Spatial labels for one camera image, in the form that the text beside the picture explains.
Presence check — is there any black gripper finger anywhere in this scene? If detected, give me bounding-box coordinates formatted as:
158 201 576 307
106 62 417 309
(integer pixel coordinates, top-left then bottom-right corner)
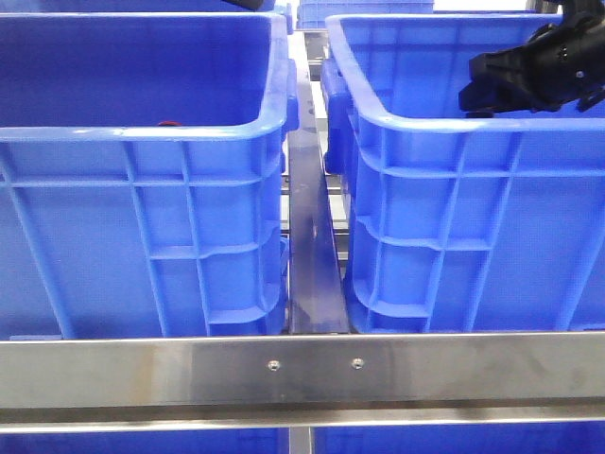
458 81 544 114
469 46 532 85

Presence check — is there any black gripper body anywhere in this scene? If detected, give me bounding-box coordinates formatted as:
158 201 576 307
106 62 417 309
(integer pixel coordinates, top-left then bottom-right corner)
522 1 604 113

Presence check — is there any red mushroom push button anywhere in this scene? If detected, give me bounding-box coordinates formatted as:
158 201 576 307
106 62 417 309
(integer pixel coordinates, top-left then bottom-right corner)
157 120 182 128

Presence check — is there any yellow mushroom push button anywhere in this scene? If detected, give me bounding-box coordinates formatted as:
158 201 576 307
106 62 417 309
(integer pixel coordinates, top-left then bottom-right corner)
465 111 494 119

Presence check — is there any blue plastic crate right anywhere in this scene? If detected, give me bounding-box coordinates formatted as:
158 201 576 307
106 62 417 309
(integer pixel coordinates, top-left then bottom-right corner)
321 14 604 333

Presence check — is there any blue plastic crate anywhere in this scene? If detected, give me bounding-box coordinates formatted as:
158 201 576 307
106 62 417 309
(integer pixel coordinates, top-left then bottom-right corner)
321 14 604 333
1 13 298 341

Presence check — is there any blue crate rear middle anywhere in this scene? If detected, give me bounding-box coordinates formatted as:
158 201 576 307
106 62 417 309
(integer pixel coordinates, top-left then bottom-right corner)
297 0 434 29

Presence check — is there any stainless steel divider bar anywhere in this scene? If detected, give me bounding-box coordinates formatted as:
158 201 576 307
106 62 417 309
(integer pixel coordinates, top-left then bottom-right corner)
288 61 350 335

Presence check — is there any blue plastic crate left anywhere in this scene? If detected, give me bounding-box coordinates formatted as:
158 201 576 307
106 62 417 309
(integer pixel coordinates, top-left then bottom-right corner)
1 13 298 341

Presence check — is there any blue crate lower right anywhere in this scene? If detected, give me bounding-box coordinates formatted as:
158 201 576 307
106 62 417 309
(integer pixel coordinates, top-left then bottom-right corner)
315 422 604 453

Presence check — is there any blue crate lower left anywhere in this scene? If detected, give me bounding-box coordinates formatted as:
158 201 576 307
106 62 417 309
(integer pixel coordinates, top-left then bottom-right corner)
1 428 287 453

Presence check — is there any blue crate rear left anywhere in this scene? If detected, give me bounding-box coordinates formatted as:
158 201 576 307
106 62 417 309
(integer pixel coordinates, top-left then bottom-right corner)
32 0 294 32

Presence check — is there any stainless steel front rail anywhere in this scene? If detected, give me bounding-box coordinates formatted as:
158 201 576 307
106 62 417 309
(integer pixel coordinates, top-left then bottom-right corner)
1 331 604 433

